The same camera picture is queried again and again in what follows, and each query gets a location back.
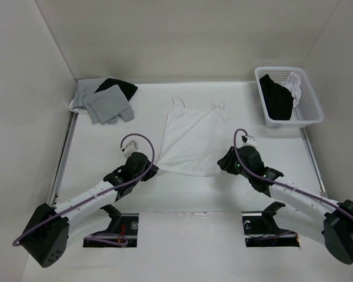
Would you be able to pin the lower grey folded tank top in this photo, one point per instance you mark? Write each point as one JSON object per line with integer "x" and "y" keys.
{"x": 85, "y": 88}

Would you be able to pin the white plastic basket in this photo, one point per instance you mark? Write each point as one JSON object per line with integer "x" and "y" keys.
{"x": 307, "y": 112}

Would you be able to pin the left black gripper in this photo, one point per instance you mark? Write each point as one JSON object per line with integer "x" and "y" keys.
{"x": 150, "y": 173}

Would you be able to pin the white tank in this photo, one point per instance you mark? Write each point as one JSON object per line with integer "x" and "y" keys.
{"x": 293, "y": 84}
{"x": 191, "y": 142}

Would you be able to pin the folded black tank top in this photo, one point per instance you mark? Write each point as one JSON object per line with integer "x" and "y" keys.
{"x": 127, "y": 88}

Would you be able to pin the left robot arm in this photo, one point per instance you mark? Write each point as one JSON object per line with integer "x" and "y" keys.
{"x": 50, "y": 228}

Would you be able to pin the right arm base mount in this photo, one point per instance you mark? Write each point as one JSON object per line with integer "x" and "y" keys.
{"x": 261, "y": 230}

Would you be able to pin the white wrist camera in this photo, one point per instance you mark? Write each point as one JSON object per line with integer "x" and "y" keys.
{"x": 130, "y": 148}
{"x": 249, "y": 141}

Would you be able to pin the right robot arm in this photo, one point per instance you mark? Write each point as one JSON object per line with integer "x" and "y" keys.
{"x": 326, "y": 221}

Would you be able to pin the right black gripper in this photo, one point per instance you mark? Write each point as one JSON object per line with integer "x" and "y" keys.
{"x": 226, "y": 163}

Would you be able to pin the black tank top in basket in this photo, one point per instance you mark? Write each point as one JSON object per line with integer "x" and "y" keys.
{"x": 278, "y": 99}

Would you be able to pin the crumpled white tank top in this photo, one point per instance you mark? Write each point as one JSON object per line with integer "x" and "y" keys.
{"x": 293, "y": 84}

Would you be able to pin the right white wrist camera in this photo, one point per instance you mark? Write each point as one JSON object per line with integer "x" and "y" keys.
{"x": 249, "y": 141}

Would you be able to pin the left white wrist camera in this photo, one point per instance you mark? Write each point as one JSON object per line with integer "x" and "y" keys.
{"x": 130, "y": 148}

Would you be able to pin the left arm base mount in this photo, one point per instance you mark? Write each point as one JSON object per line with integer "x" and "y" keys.
{"x": 121, "y": 231}

